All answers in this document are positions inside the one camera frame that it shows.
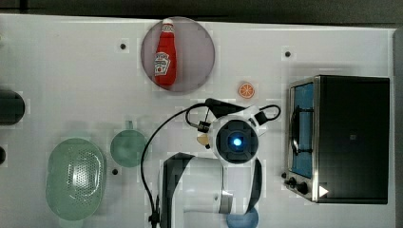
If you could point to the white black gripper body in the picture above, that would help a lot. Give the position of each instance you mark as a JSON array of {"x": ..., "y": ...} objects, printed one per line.
[{"x": 219, "y": 109}]

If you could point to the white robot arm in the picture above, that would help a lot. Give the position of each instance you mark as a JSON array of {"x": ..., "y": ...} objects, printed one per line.
[{"x": 228, "y": 183}]

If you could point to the green mug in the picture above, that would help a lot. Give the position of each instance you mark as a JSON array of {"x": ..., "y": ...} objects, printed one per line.
[{"x": 127, "y": 146}]

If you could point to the orange slice toy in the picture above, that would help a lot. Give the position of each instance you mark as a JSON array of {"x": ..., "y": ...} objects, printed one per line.
[{"x": 246, "y": 90}]

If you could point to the grey round plate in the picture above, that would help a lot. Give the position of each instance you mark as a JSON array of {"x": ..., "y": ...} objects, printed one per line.
[{"x": 195, "y": 54}]

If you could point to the blue cup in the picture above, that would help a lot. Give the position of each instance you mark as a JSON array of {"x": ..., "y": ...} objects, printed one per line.
[{"x": 248, "y": 220}]

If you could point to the red ketchup bottle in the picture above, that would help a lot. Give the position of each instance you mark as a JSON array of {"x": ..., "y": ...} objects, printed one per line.
[{"x": 165, "y": 61}]

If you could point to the black toaster oven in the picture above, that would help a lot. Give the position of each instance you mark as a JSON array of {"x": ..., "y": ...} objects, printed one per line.
[{"x": 339, "y": 139}]

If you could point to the green perforated colander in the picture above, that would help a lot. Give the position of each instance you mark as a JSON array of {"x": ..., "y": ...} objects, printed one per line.
[{"x": 76, "y": 179}]

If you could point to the black round container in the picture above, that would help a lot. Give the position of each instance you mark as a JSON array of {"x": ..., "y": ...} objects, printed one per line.
[{"x": 12, "y": 107}]

